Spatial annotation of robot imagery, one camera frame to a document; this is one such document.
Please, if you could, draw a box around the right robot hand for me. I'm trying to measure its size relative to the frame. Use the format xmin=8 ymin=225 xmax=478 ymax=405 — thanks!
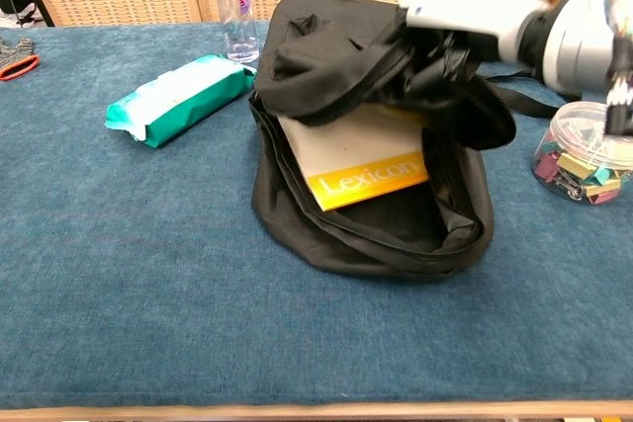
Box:
xmin=398 ymin=0 xmax=551 ymax=95

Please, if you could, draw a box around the yellow and white book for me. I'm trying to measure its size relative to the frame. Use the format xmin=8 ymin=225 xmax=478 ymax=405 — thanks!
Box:
xmin=275 ymin=104 xmax=430 ymax=213

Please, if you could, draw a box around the black fabric bag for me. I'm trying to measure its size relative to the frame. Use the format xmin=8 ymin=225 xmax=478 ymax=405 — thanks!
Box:
xmin=249 ymin=0 xmax=570 ymax=282

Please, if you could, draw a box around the clear jar of binder clips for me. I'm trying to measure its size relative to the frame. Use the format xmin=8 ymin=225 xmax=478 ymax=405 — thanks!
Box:
xmin=531 ymin=101 xmax=633 ymax=208

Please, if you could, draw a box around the clear plastic water bottle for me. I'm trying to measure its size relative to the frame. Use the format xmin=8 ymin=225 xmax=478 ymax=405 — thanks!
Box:
xmin=211 ymin=0 xmax=262 ymax=64

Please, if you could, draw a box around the green wet wipes pack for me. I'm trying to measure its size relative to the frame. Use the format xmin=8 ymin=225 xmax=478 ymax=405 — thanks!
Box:
xmin=104 ymin=53 xmax=258 ymax=150

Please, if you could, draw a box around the blue table cloth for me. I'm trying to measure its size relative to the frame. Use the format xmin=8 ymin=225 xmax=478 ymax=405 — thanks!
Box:
xmin=0 ymin=11 xmax=633 ymax=411

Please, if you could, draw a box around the grey work glove orange cuff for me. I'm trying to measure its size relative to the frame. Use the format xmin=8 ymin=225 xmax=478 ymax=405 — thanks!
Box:
xmin=0 ymin=38 xmax=41 ymax=82

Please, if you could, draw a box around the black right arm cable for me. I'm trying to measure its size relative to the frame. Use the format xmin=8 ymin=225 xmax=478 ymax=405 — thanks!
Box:
xmin=601 ymin=0 xmax=633 ymax=137

